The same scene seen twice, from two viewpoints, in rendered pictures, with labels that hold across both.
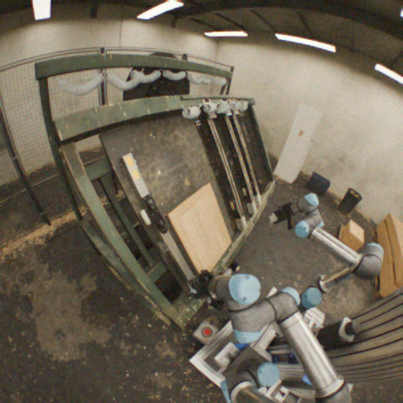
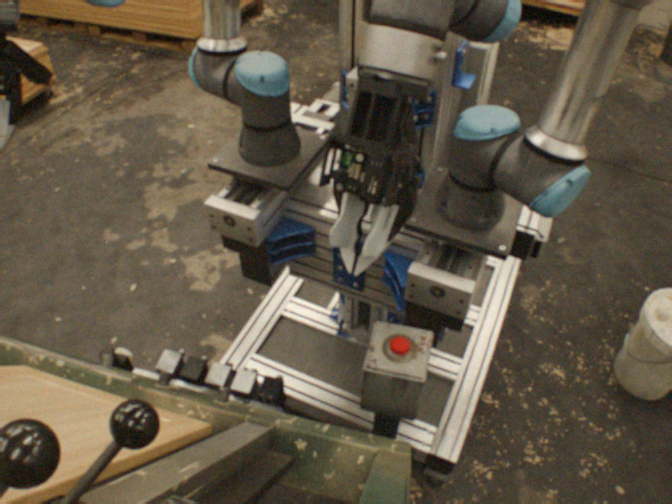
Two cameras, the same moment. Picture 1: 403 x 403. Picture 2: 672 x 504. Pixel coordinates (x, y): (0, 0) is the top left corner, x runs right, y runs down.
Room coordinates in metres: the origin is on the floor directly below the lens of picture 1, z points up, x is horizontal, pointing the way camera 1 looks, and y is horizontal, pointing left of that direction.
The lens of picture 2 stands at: (0.35, 0.34, 1.79)
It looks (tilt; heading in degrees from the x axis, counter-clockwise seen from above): 46 degrees down; 257
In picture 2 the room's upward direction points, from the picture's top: straight up
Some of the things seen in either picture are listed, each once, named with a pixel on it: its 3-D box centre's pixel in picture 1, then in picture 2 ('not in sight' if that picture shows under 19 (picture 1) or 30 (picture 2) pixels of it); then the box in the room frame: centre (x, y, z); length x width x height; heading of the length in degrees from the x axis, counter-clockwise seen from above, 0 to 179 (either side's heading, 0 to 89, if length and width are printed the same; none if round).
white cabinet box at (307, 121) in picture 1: (299, 144); not in sight; (4.15, -2.27, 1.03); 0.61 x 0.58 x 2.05; 142
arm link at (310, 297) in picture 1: (309, 299); (261, 86); (0.27, -0.73, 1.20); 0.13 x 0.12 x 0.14; 128
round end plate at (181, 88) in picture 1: (163, 95); not in sight; (1.53, 0.51, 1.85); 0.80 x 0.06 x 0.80; 152
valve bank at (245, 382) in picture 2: (224, 286); (199, 387); (0.53, -0.32, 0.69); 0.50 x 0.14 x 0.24; 152
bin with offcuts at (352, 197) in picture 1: (349, 202); not in sight; (3.06, -3.96, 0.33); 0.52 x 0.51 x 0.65; 142
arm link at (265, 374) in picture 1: (262, 374); (486, 143); (-0.13, -0.42, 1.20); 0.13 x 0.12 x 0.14; 116
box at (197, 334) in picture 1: (204, 333); (395, 372); (0.11, -0.18, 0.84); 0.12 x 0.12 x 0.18; 62
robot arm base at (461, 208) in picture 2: (253, 371); (473, 188); (-0.12, -0.42, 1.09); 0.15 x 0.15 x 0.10
